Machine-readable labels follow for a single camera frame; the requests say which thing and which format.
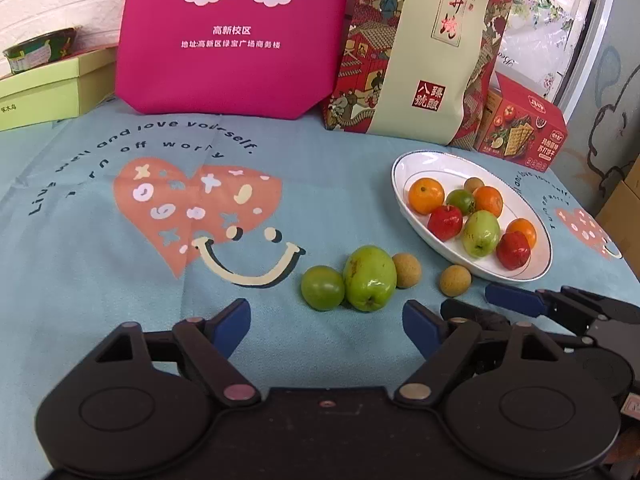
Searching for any white plate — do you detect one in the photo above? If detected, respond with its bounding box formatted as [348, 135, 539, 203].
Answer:
[391, 150, 553, 283]

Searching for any large green apple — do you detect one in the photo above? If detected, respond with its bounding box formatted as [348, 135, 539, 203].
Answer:
[342, 245, 398, 312]

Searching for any red cracker box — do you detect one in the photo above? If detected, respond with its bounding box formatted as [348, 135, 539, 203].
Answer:
[472, 71, 568, 173]

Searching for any cardboard box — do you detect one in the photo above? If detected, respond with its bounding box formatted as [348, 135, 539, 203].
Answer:
[596, 152, 640, 281]

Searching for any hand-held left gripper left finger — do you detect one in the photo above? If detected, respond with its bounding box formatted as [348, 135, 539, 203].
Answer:
[87, 299, 262, 407]

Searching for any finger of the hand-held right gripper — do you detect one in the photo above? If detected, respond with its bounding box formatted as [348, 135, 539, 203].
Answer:
[485, 281, 608, 319]
[440, 299, 591, 352]

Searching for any green tomato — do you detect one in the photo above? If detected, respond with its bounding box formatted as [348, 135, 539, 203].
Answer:
[445, 189, 477, 217]
[300, 266, 347, 311]

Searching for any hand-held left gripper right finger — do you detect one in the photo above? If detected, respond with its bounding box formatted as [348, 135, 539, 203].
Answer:
[394, 300, 571, 407]

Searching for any red and green gift bag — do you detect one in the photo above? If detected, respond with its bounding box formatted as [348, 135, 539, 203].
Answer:
[320, 0, 521, 151]

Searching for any white metal frame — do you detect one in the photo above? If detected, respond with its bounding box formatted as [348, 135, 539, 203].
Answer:
[550, 0, 626, 111]

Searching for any light green box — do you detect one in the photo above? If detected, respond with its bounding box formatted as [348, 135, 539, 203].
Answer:
[0, 47, 121, 132]

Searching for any green patterned bowl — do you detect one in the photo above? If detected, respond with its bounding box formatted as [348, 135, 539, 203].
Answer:
[2, 27, 80, 76]

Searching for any small green apple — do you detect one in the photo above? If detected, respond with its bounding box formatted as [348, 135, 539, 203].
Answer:
[461, 210, 502, 259]

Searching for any pink tote bag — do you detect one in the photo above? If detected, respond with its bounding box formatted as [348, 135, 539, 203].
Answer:
[114, 0, 353, 121]

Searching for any small red apple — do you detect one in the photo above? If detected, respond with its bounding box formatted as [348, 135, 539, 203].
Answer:
[496, 231, 532, 271]
[427, 204, 464, 241]

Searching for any teal printed tablecloth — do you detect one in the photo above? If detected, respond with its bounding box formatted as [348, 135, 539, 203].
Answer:
[0, 95, 640, 466]

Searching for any orange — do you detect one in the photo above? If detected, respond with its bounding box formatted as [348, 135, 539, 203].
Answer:
[408, 177, 446, 215]
[505, 217, 538, 250]
[472, 186, 504, 218]

